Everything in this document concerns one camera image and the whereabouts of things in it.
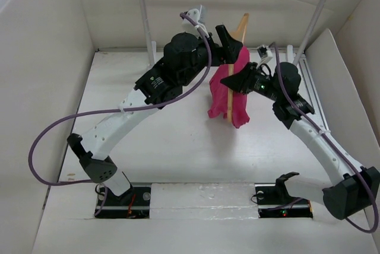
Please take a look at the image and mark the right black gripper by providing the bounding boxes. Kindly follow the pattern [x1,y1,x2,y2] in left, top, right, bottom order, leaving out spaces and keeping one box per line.
[220,61,283,101]

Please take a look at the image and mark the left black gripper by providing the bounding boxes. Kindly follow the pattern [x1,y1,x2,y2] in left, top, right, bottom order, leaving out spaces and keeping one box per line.
[180,26,242,87]

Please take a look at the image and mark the wooden clothes hanger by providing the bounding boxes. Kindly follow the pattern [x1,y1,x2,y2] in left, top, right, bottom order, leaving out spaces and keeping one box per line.
[227,13,249,123]

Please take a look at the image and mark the pink trousers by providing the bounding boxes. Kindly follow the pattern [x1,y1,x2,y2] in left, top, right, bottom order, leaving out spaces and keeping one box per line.
[208,64,250,129]

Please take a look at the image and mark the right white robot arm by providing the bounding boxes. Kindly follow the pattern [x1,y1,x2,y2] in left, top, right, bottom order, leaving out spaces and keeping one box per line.
[220,62,379,220]

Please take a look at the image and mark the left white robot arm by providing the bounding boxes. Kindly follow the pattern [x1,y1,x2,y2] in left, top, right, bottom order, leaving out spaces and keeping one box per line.
[67,25,243,205]

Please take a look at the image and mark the white foam block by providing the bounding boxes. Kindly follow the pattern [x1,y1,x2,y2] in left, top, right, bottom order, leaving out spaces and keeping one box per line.
[150,183,258,220]

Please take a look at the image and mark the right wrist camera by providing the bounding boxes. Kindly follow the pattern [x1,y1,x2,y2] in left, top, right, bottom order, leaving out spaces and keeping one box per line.
[257,45,273,64]

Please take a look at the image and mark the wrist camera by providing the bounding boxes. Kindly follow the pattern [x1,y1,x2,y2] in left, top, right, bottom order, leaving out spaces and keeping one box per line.
[257,45,273,64]
[182,5,206,32]

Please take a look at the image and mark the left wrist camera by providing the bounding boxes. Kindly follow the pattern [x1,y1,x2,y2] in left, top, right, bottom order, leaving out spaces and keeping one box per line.
[182,5,206,32]

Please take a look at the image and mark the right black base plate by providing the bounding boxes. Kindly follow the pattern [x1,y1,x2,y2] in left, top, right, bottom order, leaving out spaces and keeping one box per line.
[251,183,313,218]

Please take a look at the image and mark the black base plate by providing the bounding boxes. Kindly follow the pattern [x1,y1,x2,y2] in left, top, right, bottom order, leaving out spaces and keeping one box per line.
[94,184,151,219]
[251,183,313,218]

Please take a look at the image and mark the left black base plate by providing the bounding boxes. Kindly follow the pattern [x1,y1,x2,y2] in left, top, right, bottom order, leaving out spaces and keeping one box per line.
[94,184,151,219]

